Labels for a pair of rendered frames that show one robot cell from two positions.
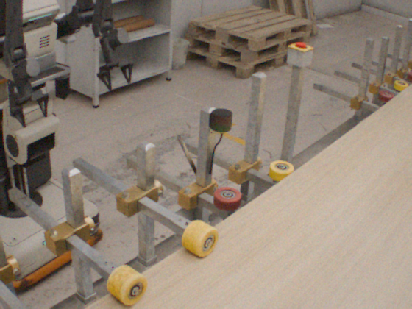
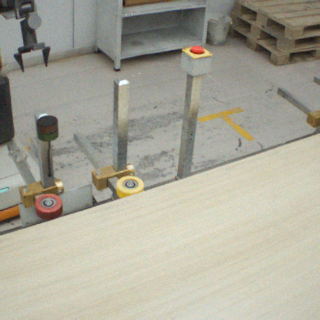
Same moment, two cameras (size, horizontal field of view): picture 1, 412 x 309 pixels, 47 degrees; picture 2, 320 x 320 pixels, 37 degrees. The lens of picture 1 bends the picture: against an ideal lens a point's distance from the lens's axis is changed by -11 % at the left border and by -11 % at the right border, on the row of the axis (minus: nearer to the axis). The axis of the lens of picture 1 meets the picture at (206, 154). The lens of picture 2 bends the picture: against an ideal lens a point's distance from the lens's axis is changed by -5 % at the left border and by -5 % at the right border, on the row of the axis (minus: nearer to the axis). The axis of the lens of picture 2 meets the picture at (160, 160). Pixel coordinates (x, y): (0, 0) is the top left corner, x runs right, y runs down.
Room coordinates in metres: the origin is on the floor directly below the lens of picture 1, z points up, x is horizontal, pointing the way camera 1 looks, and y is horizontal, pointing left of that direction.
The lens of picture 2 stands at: (0.42, -0.70, 1.84)
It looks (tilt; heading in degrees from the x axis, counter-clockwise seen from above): 36 degrees down; 19
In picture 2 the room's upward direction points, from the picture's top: 4 degrees clockwise
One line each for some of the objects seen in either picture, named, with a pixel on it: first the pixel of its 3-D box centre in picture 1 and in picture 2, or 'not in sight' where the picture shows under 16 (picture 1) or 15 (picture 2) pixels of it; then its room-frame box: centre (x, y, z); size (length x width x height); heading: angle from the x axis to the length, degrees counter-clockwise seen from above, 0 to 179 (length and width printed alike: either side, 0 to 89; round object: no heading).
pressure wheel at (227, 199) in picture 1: (226, 208); (50, 216); (1.29, -0.07, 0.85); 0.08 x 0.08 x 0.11
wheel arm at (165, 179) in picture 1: (176, 185); (29, 180); (1.41, 0.08, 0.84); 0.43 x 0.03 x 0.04; 52
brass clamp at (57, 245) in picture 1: (70, 234); not in sight; (0.98, 0.32, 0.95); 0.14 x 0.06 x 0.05; 142
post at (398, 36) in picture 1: (394, 62); not in sight; (2.77, -1.08, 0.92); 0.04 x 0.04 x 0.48; 52
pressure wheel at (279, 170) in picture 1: (279, 180); (129, 197); (1.47, -0.25, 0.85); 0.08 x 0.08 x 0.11
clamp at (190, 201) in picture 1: (199, 193); (41, 192); (1.38, 0.01, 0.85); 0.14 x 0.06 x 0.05; 142
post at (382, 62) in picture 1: (379, 76); not in sight; (2.58, -0.92, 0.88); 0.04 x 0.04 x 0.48; 52
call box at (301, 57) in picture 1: (299, 56); (196, 62); (1.80, -0.31, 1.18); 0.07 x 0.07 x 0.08; 52
